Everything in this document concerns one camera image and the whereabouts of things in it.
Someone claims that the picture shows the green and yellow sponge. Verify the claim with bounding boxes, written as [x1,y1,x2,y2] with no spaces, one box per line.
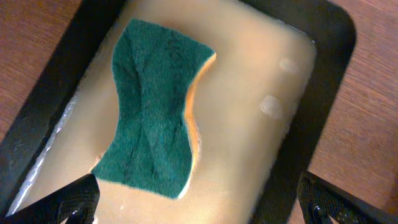
[92,19,215,198]

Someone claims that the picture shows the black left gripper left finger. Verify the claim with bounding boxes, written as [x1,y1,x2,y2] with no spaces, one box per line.
[2,174,100,224]

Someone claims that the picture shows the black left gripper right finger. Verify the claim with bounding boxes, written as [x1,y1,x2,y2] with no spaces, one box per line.
[297,171,397,224]

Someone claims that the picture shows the black soapy water tray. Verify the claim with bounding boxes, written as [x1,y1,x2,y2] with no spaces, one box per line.
[2,1,356,223]

